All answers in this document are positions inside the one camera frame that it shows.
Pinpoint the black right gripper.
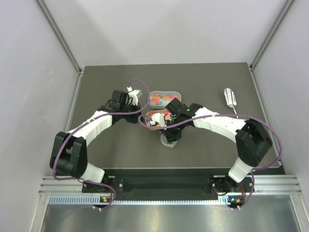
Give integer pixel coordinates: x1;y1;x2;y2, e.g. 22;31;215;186
160;116;185;144

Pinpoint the white round jar lid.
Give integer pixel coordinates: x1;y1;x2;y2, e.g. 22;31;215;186
160;134;177;147

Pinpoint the pink oval candy box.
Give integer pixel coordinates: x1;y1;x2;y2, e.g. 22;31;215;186
145;110;171;131

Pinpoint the clear round glass jar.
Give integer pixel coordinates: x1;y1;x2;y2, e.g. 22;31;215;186
162;143;177;149

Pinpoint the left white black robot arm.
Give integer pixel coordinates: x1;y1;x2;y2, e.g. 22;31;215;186
50;87;142;192

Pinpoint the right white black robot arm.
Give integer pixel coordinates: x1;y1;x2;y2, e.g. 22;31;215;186
152;99;273;194

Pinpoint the clear oval gummy box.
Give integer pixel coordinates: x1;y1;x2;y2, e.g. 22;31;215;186
148;91;182;109

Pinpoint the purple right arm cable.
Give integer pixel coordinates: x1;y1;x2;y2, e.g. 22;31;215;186
138;113;283;211

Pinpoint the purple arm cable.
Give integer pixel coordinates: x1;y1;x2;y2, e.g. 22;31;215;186
138;113;283;211
52;79;151;209

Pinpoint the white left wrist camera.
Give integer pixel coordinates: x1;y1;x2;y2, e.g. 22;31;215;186
127;87;142;105

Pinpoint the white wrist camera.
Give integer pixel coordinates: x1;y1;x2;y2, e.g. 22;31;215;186
127;87;142;105
149;113;166;127

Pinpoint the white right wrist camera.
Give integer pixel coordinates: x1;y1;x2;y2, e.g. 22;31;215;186
149;113;166;127

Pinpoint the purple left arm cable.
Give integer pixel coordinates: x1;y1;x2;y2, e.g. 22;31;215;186
52;79;151;209

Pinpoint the grey slotted cable duct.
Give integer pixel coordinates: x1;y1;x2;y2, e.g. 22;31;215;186
48;195;244;205

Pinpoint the left aluminium corner post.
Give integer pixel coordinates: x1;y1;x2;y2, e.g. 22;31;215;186
35;0;84;74

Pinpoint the aluminium corner post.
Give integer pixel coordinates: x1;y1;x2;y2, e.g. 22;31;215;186
251;0;296;70
35;0;84;74

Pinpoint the right aluminium corner post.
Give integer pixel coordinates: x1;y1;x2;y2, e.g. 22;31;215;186
251;0;296;70

